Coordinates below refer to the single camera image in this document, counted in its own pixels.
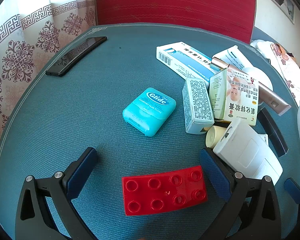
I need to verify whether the grey printed small box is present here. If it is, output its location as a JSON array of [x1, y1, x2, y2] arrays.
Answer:
[[182, 77, 215, 135]]

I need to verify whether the rose gold cosmetic tube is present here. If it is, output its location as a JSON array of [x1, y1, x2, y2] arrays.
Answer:
[[211, 57, 291, 116]]

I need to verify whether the white round cap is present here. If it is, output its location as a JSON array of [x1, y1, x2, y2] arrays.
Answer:
[[242, 67, 273, 91]]

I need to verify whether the red toy brick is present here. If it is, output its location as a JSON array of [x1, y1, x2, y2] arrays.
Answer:
[[122, 165, 208, 216]]

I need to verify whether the black rectangular case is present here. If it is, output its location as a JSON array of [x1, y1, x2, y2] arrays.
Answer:
[[257, 107, 289, 157]]

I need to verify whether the white cream tube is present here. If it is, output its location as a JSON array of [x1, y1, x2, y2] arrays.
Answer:
[[205, 120, 283, 184]]

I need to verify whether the patterned curtain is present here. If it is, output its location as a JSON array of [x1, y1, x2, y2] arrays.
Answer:
[[0, 0, 96, 137]]

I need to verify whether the green baby ointment box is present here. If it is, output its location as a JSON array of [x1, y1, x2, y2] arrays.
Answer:
[[209, 68, 259, 126]]

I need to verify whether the teal dental floss box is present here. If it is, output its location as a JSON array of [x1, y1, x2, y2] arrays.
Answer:
[[122, 87, 176, 137]]

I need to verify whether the white sachet packet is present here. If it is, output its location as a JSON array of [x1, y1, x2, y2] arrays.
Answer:
[[213, 45, 253, 70]]

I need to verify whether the black smartphone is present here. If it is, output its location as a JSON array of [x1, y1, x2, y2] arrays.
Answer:
[[45, 36, 108, 77]]

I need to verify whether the floral quilt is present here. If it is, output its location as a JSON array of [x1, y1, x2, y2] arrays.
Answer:
[[250, 40, 300, 106]]

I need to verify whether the teal table mat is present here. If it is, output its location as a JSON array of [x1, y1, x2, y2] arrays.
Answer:
[[0, 23, 300, 240]]

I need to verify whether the blue white medicine box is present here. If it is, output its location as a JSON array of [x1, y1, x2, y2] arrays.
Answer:
[[156, 42, 220, 84]]

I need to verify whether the red upholstered headboard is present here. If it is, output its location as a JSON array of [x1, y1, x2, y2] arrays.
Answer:
[[96, 0, 256, 43]]

